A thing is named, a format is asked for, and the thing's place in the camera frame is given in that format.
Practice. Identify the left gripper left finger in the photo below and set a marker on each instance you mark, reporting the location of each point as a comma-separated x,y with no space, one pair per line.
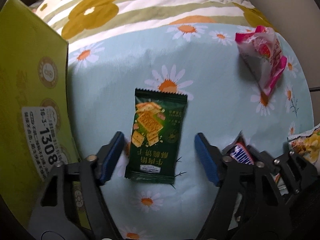
55,214

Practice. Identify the yellow cardboard box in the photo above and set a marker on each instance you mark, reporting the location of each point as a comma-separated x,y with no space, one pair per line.
35,128

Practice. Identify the striped floral duvet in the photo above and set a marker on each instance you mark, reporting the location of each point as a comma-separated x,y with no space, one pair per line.
82,22

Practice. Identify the white speckled corn snack bag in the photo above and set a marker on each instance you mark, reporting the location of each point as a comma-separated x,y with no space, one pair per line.
306,144

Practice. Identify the light blue daisy cloth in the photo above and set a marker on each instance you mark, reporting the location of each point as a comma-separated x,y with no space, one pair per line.
161,87

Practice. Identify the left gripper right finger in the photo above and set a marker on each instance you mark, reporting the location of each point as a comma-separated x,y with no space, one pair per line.
237,213

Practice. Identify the pink white marshmallow bag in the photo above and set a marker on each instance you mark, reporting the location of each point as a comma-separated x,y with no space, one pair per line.
262,53

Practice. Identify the green cracker packet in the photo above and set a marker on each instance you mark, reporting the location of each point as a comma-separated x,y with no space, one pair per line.
156,134

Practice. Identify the Snickers candy bar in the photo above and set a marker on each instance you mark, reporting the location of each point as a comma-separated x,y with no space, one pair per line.
238,150

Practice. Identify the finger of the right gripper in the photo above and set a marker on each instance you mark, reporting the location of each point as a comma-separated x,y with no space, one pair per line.
298,174
264,173

